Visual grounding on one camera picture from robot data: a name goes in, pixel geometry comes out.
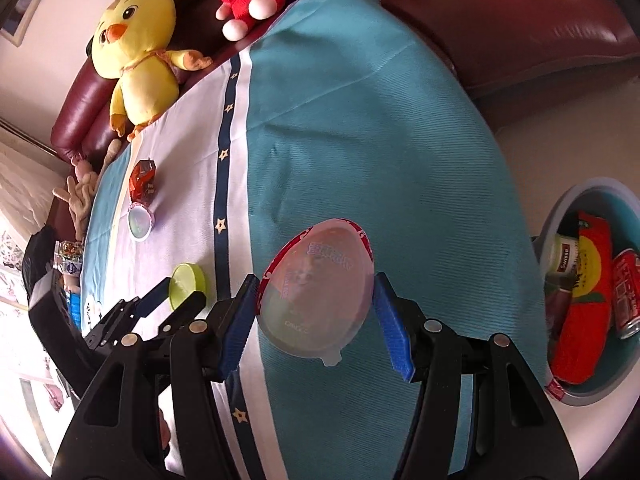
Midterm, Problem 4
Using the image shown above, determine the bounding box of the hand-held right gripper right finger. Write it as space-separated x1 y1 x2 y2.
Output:
372 272 578 480

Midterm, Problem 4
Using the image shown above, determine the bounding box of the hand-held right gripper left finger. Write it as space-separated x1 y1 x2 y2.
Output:
52 274 261 480

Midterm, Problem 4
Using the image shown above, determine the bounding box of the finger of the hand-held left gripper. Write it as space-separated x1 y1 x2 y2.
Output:
156 292 207 336
86 277 172 351

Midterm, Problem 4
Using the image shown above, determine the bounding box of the round green lid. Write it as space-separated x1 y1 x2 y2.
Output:
168 263 207 311

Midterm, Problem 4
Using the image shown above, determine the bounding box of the red cup with clear lid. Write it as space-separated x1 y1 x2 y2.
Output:
255 218 376 368

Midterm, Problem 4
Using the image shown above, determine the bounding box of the red snack packet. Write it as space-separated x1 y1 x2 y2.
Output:
551 211 615 386

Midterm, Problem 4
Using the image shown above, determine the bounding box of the grey blue plastic basin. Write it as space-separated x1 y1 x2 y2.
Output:
531 176 640 407

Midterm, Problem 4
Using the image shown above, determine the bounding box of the small jelly cup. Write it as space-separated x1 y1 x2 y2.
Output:
127 202 156 244

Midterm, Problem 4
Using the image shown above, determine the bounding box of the red candy wrapper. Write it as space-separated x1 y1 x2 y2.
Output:
128 158 158 206

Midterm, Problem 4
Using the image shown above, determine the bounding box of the beige rabbit plush toy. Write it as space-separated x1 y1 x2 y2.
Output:
52 139 123 241

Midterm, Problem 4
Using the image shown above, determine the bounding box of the teal white tablecloth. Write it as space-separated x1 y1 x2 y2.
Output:
80 0 551 480

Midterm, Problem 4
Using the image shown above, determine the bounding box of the red drink can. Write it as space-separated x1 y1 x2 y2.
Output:
612 249 640 341

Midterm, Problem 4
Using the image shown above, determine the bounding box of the yellow chick plush toy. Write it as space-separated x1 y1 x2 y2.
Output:
92 0 214 142

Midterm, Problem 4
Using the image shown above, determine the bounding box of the dark red leather sofa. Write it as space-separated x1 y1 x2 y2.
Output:
50 0 640 172

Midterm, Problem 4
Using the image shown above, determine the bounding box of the framed wall picture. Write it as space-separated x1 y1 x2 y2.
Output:
0 0 53 49

